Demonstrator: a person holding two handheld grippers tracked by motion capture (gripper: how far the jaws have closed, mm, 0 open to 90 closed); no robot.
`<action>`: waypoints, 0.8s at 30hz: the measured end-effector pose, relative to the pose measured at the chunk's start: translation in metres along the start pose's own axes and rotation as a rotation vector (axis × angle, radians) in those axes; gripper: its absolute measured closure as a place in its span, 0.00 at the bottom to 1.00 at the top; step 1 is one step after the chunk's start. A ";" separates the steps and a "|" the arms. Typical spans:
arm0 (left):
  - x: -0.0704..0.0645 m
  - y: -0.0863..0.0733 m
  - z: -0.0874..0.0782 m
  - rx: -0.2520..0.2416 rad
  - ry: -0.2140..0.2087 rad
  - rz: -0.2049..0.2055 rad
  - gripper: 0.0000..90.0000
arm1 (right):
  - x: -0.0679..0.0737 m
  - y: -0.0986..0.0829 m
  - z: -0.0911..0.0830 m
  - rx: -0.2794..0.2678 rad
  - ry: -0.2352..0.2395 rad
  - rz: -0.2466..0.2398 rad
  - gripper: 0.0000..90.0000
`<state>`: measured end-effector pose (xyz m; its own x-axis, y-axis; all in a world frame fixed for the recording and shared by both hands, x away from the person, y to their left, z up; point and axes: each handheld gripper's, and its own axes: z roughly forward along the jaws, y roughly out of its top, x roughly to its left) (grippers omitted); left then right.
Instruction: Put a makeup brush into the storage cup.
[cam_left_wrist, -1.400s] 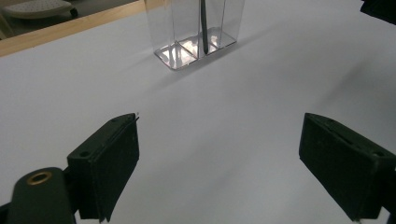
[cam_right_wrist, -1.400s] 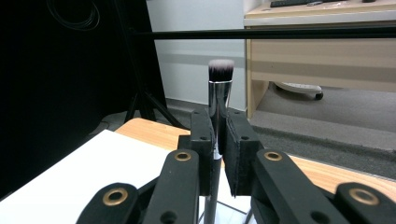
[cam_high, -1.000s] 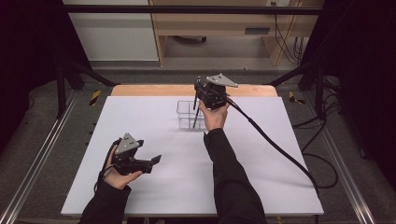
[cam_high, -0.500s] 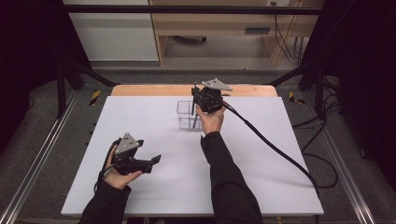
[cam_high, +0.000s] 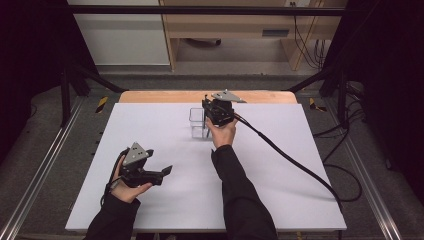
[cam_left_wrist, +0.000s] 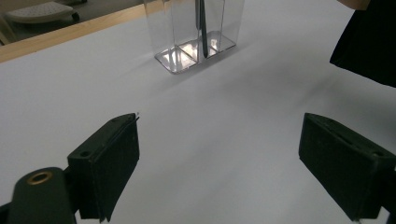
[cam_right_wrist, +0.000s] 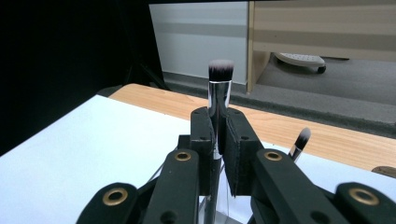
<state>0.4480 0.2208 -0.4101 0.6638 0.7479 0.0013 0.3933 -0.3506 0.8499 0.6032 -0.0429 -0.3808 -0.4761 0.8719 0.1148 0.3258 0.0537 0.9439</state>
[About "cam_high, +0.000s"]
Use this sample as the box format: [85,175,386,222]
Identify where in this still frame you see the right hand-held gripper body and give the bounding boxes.
[206,88,247,128]

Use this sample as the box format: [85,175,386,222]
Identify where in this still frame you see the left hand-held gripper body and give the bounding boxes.
[120,142,165,189]

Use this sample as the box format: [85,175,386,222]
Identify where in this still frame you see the black pen silver tip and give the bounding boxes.
[203,94,212,139]

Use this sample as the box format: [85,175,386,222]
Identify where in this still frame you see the clear plastic organizer box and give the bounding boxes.
[188,107,214,140]

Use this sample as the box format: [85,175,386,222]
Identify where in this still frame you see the person's right hand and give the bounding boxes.
[205,117,239,150]

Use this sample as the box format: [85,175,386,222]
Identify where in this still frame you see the person's left hand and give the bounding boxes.
[111,156,154,204]

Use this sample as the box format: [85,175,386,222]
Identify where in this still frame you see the wooden table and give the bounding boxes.
[118,89,298,105]

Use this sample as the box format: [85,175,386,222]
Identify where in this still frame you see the yellow black floor tape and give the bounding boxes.
[95,96,110,114]
[308,97,328,113]

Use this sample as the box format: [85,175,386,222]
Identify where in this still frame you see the light wooden desk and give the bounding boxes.
[159,0,348,72]

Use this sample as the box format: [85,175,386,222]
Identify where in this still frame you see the black metal stand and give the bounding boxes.
[283,63,350,125]
[59,63,128,128]

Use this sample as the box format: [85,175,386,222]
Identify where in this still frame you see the white cabinet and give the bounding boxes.
[66,0,171,66]

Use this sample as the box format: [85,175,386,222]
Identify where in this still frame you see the black curtain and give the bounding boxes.
[321,0,424,201]
[0,0,99,161]

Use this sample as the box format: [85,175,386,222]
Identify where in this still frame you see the left hand-held gripper cable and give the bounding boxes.
[99,148,130,208]

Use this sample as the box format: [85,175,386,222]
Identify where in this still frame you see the hand-held gripper cable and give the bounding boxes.
[99,148,130,208]
[234,113,364,210]

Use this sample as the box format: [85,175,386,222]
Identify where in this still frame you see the right hand-held gripper cable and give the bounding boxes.
[234,113,364,210]

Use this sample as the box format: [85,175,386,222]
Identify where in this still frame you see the black horizontal frame bar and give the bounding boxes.
[66,4,348,17]

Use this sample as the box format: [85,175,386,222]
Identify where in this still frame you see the aluminium floor rail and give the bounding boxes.
[324,99,405,240]
[0,96,85,240]

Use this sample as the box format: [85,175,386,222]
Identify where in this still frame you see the hanging black cable bundle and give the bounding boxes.
[289,2,328,70]

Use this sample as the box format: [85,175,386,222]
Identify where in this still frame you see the black floor cables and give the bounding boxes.
[312,81,367,163]

